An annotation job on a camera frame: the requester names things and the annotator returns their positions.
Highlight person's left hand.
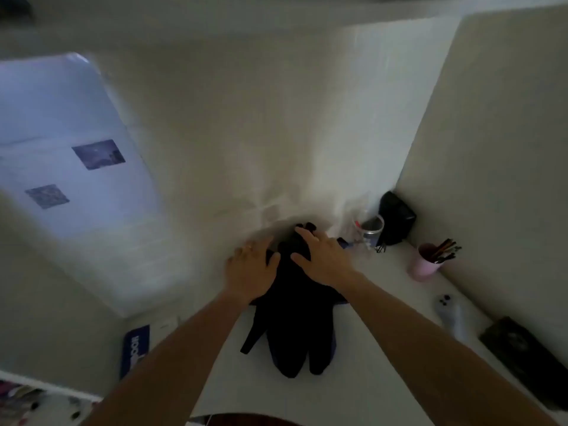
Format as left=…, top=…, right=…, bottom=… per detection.
left=225, top=237, right=281, bottom=305

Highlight person's right hand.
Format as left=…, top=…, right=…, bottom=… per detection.
left=291, top=228, right=364, bottom=291

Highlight dark garment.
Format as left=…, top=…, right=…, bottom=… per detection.
left=241, top=222, right=349, bottom=379

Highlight person's right forearm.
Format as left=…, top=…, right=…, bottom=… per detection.
left=338, top=272, right=561, bottom=426

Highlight person's left forearm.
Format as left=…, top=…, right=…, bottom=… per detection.
left=82, top=292, right=266, bottom=426

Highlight clear glass cup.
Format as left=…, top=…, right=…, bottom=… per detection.
left=354, top=210, right=385, bottom=250

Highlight black pouch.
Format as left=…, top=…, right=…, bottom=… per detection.
left=378, top=191, right=417, bottom=247

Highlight pink pencil cup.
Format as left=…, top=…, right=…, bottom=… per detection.
left=408, top=243, right=443, bottom=283

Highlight bunch of dark pencils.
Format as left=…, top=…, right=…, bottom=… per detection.
left=431, top=238, right=462, bottom=264

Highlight white game controller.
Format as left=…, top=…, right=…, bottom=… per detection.
left=434, top=293, right=470, bottom=344

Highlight dark square picture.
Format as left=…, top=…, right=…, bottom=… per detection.
left=71, top=139, right=127, bottom=171
left=24, top=184, right=71, bottom=210

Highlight black flat box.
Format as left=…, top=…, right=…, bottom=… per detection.
left=479, top=317, right=568, bottom=412

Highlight colourful printed items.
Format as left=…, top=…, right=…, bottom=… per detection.
left=0, top=380, right=47, bottom=426

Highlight large white wall sheet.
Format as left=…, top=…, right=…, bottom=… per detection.
left=0, top=51, right=178, bottom=317

